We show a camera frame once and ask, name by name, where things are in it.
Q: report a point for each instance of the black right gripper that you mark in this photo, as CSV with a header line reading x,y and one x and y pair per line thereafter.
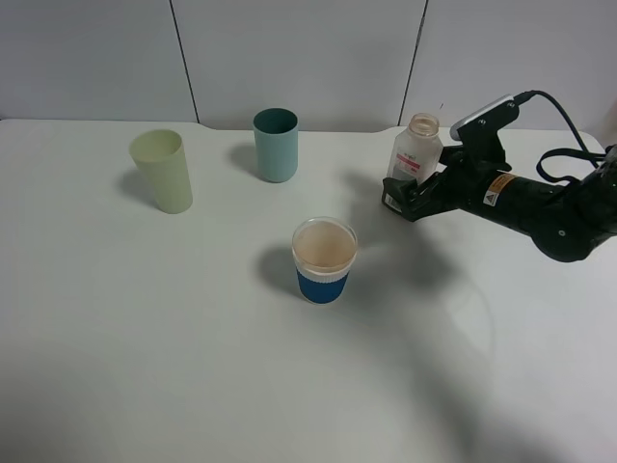
x,y
486,191

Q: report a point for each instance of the clear plastic drink bottle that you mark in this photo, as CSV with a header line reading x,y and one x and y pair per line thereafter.
x,y
416,151

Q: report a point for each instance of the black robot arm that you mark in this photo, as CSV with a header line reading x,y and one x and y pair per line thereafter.
x,y
566,218

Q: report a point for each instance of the glass cup with blue sleeve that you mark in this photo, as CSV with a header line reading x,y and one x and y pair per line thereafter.
x,y
324,250

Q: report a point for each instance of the teal plastic cup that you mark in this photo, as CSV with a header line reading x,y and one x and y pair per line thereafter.
x,y
276,144

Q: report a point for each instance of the light green plastic cup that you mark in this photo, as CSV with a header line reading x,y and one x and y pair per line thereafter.
x,y
160,157

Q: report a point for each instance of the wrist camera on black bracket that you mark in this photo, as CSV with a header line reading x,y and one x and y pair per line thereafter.
x,y
478,133

